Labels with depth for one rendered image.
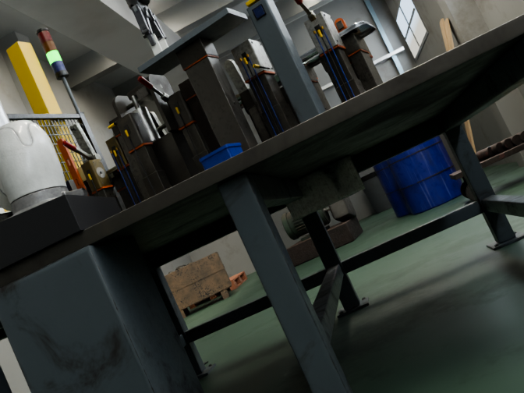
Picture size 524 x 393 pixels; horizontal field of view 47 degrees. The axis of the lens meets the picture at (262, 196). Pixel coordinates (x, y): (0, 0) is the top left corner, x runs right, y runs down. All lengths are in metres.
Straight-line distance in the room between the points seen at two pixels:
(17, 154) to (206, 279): 5.83
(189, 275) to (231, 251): 3.07
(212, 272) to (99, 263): 5.89
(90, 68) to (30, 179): 7.54
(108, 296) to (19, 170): 0.42
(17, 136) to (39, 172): 0.12
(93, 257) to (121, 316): 0.16
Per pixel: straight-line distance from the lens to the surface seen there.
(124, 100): 2.30
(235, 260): 10.40
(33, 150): 1.71
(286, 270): 1.45
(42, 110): 3.44
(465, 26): 6.90
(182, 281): 7.41
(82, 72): 9.22
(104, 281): 1.52
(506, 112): 6.81
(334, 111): 1.40
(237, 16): 1.94
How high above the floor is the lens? 0.50
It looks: 3 degrees up
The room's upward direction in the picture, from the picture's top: 25 degrees counter-clockwise
